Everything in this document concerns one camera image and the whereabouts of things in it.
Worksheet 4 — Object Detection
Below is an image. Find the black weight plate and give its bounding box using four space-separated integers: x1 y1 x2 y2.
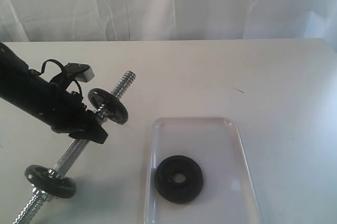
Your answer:
24 165 76 199
88 88 128 125
154 155 204 204

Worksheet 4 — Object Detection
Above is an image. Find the white backdrop curtain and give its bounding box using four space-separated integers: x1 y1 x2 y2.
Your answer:
1 0 336 46

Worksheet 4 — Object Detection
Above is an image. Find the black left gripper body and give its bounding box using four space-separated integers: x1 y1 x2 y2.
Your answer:
50 76 91 136

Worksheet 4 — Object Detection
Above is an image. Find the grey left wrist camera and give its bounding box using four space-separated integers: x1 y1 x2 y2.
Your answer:
65 63 95 83

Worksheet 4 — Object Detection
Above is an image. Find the chrome dumbbell bar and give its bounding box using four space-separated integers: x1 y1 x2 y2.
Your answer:
13 71 136 223

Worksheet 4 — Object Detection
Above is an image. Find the white plastic tray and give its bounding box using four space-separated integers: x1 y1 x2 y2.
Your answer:
144 118 261 223

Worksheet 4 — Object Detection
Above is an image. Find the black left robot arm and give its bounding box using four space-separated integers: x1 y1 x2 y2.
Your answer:
1 43 108 144

